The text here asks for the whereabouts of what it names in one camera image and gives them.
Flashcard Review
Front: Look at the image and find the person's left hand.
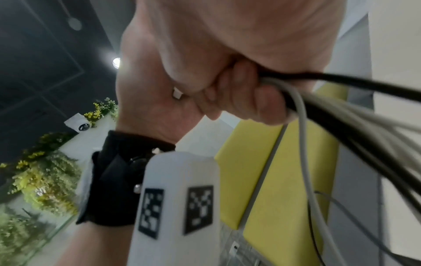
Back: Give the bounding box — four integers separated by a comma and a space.
115, 10, 207, 145

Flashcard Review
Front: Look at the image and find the person's right hand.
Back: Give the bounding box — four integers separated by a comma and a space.
138, 0, 346, 126

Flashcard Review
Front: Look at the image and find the thick black cable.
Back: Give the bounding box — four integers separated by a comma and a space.
259, 71, 421, 95

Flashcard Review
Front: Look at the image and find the black cable bundle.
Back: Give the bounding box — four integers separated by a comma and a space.
284, 91, 421, 216

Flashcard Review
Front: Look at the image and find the long grey cable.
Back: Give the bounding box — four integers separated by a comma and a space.
261, 77, 347, 266

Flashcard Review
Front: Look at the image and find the white cable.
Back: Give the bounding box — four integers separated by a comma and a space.
307, 92, 421, 134

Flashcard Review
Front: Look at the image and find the person's left forearm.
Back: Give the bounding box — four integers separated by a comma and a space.
34, 220, 139, 266

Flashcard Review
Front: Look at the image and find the yellow flowering plant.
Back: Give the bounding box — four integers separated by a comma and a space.
83, 97, 119, 128

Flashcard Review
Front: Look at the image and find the white tracker with black markers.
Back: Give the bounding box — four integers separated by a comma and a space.
126, 152, 221, 266

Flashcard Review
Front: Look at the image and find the grey pendant disc lamp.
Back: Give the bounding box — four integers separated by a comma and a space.
58, 0, 83, 31

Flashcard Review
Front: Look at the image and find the large yellow-green leafy plant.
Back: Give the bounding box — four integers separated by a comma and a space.
0, 132, 83, 217

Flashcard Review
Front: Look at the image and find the yellow panel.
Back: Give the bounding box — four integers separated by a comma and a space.
243, 82, 350, 266
214, 118, 285, 231

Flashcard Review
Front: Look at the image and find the white dome security camera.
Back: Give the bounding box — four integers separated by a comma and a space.
63, 113, 91, 134

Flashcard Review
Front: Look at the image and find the black wrist strap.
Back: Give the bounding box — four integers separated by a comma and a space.
76, 130, 176, 227

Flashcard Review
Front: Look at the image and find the grey metal frame bar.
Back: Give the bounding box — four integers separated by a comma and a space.
237, 124, 287, 232

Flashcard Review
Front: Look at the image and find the thin black cable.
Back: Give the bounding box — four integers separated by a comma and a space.
307, 202, 328, 266

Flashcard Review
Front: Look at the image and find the thin grey cable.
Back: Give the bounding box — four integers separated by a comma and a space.
314, 191, 421, 263

